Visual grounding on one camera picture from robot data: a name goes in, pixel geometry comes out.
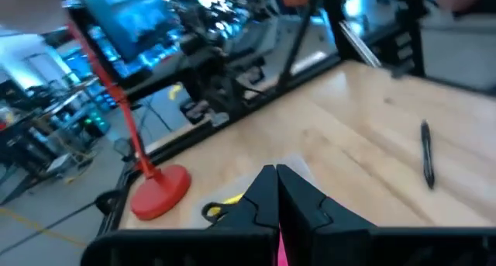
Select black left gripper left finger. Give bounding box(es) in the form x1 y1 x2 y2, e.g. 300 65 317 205
208 164 281 266

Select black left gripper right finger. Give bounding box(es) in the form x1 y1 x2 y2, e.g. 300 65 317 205
277 164 376 266

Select yellow highlighter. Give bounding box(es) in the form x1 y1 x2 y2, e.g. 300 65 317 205
208 193 246 217

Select pink pencil with yellow eraser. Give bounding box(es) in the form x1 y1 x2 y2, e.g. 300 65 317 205
277 229 290 266

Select black handled scissors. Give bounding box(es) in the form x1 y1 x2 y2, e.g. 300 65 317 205
201 201 233 225

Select red desk lamp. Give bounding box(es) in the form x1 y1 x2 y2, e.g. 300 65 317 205
0 0 192 221

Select black gel pen clear barrel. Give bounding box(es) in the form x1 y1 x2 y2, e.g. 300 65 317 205
420 119 436 191

